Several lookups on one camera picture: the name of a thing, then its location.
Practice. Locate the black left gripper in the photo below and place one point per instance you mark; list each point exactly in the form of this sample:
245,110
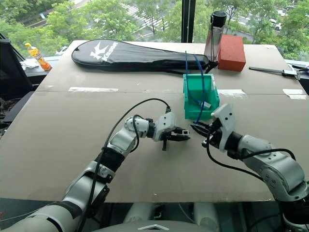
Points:
165,143

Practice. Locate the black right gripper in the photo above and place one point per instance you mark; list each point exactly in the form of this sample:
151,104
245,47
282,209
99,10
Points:
214,138

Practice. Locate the white coupler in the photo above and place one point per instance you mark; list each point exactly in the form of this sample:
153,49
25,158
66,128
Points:
185,132
205,105

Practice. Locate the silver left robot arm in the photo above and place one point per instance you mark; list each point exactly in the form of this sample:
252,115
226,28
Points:
120,142

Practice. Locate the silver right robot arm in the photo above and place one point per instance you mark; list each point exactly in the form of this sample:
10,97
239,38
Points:
277,166

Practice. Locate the green plastic bin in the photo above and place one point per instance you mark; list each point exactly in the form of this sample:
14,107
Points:
193,113

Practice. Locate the white tape strip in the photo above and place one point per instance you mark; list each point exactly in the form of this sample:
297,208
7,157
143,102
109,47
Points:
94,89
233,92
295,93

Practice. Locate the red brick block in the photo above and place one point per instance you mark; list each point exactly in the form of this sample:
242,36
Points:
231,53

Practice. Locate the white rounded robot leg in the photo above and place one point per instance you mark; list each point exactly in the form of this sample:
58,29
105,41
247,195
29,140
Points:
205,216
140,213

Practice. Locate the black caliper tool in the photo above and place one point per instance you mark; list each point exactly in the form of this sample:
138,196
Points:
265,69

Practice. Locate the black racket bag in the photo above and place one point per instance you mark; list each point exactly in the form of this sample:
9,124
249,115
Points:
132,55

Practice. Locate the clear black-capped water bottle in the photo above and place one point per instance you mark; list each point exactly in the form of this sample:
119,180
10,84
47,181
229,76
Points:
213,36

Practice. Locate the silver robot torso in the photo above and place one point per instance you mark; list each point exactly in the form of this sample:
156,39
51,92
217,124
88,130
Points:
154,228

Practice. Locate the orange drink bottle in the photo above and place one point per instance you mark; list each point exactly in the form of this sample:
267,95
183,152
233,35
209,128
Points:
38,56

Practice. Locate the white crumpled tissue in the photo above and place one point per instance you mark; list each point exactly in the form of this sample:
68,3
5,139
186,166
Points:
30,63

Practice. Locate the black side desk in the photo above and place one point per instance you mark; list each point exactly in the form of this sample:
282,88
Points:
14,79

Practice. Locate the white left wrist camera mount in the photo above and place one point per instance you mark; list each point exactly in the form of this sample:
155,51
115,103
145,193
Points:
166,122

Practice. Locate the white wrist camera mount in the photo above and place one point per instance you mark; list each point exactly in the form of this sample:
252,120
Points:
166,122
227,120

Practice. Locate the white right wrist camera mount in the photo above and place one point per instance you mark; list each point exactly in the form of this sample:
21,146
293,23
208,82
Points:
227,120

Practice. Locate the black window frame post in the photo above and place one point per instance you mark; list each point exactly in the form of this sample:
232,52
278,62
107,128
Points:
188,21

